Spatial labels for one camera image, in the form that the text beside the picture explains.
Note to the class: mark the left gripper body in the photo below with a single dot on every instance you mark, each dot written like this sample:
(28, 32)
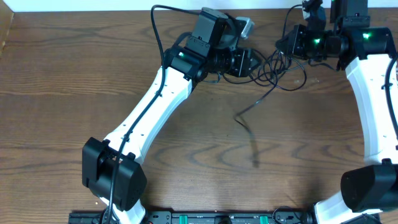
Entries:
(237, 61)

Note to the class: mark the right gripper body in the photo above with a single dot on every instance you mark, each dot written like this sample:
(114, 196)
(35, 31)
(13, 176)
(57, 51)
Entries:
(311, 46)

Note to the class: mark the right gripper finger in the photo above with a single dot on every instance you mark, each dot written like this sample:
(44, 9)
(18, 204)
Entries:
(283, 47)
(284, 40)

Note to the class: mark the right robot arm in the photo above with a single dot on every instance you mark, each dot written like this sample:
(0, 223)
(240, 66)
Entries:
(368, 56)

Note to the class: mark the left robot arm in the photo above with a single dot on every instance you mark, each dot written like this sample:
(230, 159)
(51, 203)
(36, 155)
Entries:
(112, 167)

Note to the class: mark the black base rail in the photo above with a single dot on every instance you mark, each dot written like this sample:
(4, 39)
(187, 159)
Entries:
(164, 217)

